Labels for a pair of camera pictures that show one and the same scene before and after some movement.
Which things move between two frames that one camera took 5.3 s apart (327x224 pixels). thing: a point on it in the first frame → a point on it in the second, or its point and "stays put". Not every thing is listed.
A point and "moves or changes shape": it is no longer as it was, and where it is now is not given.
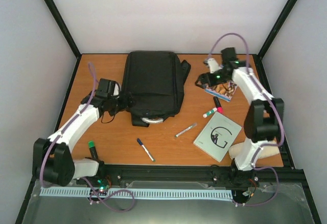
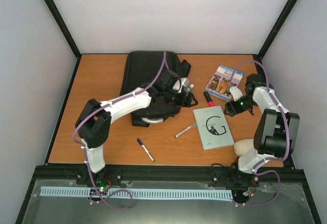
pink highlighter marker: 219,107 → 211,103
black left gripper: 126,106 → 191,96
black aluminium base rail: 123,172 stays put
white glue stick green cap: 209,112 → 189,88
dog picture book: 225,91 stays put
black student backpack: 154,82 stays put
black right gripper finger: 204,77 → 228,106
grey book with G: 218,137 moves or changes shape
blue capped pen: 141,143 stays put
